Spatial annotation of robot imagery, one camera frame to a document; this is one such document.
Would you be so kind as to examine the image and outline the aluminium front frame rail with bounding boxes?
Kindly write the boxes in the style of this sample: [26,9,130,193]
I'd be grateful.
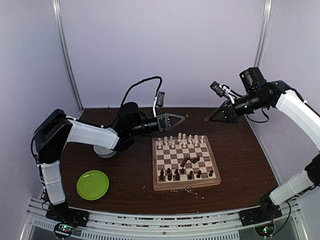
[24,194,301,240]

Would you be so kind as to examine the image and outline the right aluminium corner post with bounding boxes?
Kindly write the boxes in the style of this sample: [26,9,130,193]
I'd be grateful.
[253,0,273,67]

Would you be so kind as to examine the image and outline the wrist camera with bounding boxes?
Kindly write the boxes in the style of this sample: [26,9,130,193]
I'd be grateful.
[152,91,165,117]
[210,81,241,104]

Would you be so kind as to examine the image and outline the dark rook chess piece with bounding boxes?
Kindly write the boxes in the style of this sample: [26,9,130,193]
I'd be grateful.
[159,169,166,182]

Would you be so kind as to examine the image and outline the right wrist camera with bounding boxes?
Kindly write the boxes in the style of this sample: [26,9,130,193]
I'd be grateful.
[210,81,241,104]

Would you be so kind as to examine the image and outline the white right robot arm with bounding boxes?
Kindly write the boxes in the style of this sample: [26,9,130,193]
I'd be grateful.
[205,67,320,221]

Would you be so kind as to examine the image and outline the green plate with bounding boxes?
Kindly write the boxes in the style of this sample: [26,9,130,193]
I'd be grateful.
[76,170,110,201]

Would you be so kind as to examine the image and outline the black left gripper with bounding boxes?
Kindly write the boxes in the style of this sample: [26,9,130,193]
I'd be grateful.
[129,112,185,137]

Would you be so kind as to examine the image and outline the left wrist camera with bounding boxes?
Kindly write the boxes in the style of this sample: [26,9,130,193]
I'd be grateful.
[152,91,165,117]

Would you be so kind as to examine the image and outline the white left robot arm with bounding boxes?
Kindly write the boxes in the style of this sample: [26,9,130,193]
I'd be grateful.
[30,76,186,222]

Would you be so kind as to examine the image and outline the wooden chess board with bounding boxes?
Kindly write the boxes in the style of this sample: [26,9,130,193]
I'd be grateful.
[152,133,222,192]

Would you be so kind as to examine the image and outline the aluminium corner frame post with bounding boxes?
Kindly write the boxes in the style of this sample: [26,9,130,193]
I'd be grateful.
[52,0,84,112]

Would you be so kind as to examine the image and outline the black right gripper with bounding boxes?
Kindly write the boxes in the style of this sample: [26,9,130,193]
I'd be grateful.
[209,91,268,124]

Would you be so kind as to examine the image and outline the white ceramic bowl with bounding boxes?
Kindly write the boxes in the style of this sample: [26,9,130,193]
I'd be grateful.
[93,145,117,159]

